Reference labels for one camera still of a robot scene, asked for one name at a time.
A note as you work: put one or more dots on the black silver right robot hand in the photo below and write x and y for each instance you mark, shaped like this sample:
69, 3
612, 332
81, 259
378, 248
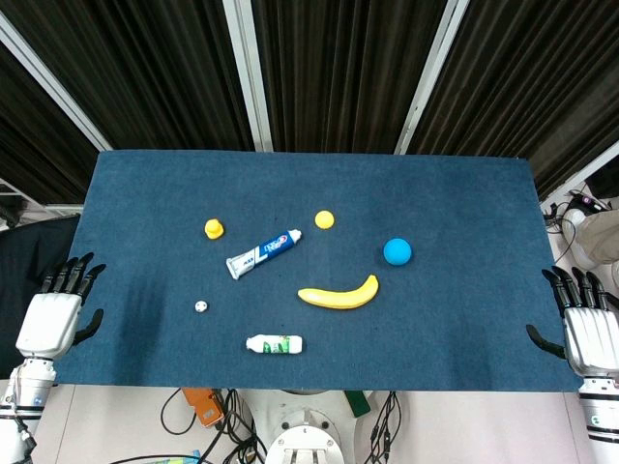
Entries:
592, 338

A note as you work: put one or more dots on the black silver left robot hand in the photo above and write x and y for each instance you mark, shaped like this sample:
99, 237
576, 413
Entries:
48, 321

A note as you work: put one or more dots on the small white soccer ball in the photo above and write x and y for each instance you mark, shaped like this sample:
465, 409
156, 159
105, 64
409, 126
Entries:
201, 307

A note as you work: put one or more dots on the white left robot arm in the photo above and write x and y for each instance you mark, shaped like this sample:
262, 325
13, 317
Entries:
24, 396

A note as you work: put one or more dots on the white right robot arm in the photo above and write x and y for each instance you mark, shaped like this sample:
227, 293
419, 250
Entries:
602, 411

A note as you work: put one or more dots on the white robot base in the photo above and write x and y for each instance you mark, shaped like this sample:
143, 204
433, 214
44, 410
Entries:
304, 435

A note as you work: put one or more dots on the person leg beige trousers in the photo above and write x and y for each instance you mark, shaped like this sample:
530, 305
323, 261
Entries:
599, 237

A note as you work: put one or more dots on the white shoe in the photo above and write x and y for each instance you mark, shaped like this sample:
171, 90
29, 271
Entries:
574, 217

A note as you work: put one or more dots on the black pleated curtain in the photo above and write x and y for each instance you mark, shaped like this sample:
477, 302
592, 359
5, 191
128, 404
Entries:
348, 72
522, 82
145, 67
34, 154

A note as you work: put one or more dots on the orange box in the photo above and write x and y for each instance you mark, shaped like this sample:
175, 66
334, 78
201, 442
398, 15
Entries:
203, 408

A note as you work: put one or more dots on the yellow rubber duck toy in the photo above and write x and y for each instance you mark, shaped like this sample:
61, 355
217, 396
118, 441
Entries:
214, 230

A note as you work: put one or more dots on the blue rubber ball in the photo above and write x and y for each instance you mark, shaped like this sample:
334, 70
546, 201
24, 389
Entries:
397, 252

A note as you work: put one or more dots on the blue white toothpaste tube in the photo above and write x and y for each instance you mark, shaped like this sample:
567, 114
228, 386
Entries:
261, 253

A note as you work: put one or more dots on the white bottle green label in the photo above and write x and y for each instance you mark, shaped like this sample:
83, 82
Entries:
273, 344

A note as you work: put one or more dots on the green block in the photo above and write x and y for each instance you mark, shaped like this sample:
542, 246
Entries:
357, 403

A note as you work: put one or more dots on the yellow toy banana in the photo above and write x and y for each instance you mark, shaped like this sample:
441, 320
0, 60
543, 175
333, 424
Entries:
338, 297

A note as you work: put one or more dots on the blue fabric tablecloth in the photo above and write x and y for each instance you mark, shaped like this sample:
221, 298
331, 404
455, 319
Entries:
338, 193

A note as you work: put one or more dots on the yellow dome toy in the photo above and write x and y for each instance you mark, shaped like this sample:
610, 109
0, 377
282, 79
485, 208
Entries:
324, 219

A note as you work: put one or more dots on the white frame post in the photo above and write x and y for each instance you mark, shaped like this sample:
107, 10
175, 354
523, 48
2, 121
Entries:
580, 169
53, 87
428, 82
251, 77

